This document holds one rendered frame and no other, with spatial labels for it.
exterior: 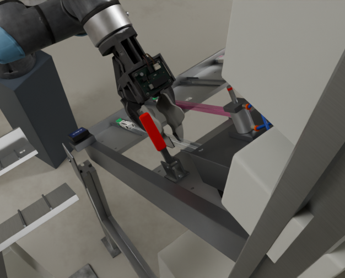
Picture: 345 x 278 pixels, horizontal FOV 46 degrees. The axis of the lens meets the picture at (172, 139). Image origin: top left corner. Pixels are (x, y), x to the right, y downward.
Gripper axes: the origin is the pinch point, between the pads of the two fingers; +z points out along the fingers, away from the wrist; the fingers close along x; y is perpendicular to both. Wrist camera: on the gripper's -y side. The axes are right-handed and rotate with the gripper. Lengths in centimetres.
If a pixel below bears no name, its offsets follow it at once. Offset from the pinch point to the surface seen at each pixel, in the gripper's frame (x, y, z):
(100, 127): -4.1, -31.3, -9.0
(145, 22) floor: 69, -141, -47
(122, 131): -1.9, -23.0, -5.4
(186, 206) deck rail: -10.1, 20.7, 6.0
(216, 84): 21.7, -15.9, -3.4
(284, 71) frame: -12, 54, -6
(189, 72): 24.5, -31.2, -9.2
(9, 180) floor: -33, -118, -11
